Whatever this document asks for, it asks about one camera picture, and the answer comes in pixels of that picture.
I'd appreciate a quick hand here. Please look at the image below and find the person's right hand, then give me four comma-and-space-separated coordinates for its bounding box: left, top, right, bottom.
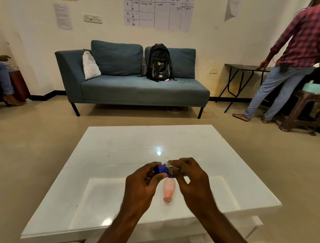
167, 157, 220, 218

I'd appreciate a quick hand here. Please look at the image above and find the person's left hand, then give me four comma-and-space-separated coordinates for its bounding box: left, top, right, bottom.
120, 161, 168, 221

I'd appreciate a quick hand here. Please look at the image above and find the pink bottle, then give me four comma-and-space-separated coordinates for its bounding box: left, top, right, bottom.
163, 177, 176, 204

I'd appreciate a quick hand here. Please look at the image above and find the blue patterned bottle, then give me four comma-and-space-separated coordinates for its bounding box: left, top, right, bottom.
153, 162, 188, 179

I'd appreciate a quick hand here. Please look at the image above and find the white wiping tissue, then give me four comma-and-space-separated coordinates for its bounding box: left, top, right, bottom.
165, 161, 180, 176

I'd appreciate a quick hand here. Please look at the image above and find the person's left forearm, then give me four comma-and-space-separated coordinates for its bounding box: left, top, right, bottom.
97, 209, 148, 243

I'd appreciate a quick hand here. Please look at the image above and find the person's right forearm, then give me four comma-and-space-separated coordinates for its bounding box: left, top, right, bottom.
200, 208, 248, 243

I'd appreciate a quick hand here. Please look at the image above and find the white glossy table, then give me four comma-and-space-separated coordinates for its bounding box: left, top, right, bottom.
20, 125, 282, 243

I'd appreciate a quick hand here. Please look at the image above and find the teal fabric sofa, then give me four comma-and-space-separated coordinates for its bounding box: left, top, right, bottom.
55, 40, 210, 119

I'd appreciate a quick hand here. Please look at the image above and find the brown plastic stool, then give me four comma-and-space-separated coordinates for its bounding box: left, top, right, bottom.
279, 90, 320, 137

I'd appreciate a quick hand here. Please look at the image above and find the teal sofa back cushion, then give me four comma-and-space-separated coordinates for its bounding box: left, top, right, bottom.
145, 46, 196, 79
91, 40, 144, 76

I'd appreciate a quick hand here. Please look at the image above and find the black backpack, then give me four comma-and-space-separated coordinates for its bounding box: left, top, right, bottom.
137, 43, 177, 82

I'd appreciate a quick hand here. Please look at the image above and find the black folding table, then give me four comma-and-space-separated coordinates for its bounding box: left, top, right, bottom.
215, 63, 273, 113

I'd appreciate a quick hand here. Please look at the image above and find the white pillow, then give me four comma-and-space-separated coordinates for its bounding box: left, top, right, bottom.
82, 51, 102, 80

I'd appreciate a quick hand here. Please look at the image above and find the pale teal box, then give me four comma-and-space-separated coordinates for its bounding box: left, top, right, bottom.
302, 80, 320, 93

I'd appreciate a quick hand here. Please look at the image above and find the dark red cabinet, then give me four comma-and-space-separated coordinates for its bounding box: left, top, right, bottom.
9, 70, 31, 102

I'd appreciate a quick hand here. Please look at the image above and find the curled white paper sheet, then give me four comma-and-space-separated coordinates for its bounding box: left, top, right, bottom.
224, 0, 241, 22

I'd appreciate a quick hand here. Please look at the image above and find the white printed notice sheet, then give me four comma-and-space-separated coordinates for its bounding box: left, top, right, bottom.
52, 2, 73, 30

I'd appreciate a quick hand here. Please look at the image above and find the white wall chart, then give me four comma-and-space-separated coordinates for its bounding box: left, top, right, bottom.
124, 0, 194, 32

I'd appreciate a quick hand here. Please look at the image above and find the white wall switch plate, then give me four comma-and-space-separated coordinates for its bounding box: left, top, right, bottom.
84, 14, 103, 24

